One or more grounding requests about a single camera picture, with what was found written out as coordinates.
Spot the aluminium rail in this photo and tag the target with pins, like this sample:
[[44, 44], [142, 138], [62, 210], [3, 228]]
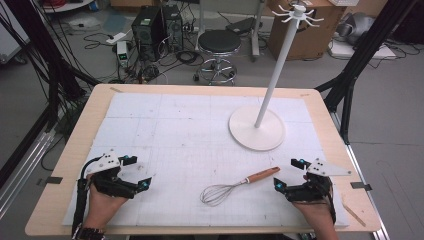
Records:
[[361, 173], [23, 173]]

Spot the cardboard box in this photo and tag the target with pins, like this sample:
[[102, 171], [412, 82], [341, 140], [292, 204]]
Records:
[[300, 36]]

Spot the dark wristwatch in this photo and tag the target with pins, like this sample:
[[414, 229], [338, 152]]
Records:
[[89, 233]]

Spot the white power strip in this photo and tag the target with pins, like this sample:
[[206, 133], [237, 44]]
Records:
[[116, 38]]

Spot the flat black device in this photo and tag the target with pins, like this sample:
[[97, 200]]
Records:
[[241, 26]]

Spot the thin wooden stick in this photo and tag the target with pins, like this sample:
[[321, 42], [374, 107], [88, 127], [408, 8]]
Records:
[[354, 215]]

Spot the person's left hand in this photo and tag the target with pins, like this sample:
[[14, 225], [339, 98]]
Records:
[[100, 208]]

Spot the white grid mat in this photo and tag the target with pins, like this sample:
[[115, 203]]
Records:
[[183, 133]]

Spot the small device with green display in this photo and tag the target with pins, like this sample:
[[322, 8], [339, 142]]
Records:
[[122, 53]]

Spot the large black computer tower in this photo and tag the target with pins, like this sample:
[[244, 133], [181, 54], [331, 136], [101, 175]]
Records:
[[146, 31]]

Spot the slim black computer tower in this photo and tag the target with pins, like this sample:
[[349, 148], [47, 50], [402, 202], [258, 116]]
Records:
[[173, 26]]

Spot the grey rounded appliance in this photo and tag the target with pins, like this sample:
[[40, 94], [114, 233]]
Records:
[[358, 26]]

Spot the person's right hand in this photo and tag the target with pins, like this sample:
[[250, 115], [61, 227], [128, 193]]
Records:
[[316, 211]]

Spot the black tripod stand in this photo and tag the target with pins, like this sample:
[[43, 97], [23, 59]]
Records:
[[361, 53]]

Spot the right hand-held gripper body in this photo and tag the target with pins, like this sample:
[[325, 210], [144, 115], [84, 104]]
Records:
[[325, 169]]

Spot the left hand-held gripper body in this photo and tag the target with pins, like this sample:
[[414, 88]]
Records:
[[106, 164]]

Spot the black round stool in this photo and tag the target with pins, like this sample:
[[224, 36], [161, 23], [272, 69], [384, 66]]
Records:
[[219, 40]]

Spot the flat white board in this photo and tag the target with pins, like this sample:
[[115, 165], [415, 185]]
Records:
[[366, 51]]

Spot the white hook rack stand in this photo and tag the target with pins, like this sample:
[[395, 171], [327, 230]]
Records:
[[256, 134]]

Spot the black tape strip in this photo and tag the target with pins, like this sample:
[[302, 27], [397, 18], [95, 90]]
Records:
[[360, 186], [53, 180]]

